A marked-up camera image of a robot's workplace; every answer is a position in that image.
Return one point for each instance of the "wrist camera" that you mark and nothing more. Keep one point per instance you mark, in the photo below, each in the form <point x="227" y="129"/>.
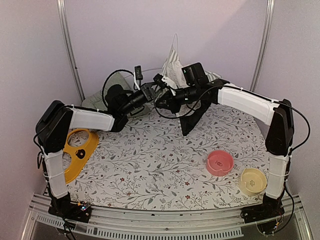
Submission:
<point x="137" y="77"/>
<point x="165" y="82"/>

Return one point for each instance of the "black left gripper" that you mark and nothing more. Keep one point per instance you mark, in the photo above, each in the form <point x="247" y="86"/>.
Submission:
<point x="147" y="90"/>

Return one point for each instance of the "pink pet bowl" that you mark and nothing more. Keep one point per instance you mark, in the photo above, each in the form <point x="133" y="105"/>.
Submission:
<point x="219" y="163"/>

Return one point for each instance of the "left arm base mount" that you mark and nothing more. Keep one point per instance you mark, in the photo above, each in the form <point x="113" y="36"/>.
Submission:
<point x="66" y="209"/>

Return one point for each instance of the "right aluminium corner post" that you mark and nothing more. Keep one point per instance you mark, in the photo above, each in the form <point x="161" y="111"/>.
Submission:
<point x="270" y="5"/>

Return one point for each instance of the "left aluminium corner post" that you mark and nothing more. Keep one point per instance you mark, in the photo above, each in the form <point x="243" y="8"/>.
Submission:
<point x="61" y="7"/>

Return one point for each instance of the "front aluminium rail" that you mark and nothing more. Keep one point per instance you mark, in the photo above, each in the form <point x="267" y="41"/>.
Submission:
<point x="107" y="223"/>

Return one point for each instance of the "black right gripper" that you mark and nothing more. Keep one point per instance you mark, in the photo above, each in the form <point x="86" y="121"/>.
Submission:
<point x="170" y="104"/>

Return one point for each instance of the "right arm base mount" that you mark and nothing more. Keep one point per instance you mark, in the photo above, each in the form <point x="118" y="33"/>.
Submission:
<point x="269" y="208"/>

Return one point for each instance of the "cream pet bowl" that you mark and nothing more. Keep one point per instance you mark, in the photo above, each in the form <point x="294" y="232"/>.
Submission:
<point x="252" y="182"/>

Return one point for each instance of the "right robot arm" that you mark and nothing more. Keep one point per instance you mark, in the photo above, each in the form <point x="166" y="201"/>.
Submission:
<point x="277" y="115"/>

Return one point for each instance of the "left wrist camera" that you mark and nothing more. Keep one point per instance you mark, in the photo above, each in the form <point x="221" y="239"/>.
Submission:
<point x="137" y="77"/>

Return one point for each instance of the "aluminium corner post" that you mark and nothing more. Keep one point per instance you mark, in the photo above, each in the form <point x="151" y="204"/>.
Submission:
<point x="61" y="7"/>
<point x="270" y="5"/>

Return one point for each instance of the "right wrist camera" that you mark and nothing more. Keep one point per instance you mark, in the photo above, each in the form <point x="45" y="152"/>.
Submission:
<point x="165" y="82"/>

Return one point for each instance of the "green striped pet tent fabric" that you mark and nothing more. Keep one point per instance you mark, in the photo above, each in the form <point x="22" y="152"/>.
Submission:
<point x="177" y="76"/>

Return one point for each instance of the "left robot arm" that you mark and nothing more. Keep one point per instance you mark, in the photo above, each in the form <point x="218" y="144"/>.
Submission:
<point x="66" y="134"/>

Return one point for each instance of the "green checkered cushion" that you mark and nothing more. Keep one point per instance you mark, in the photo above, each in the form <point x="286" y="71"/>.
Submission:
<point x="96" y="101"/>

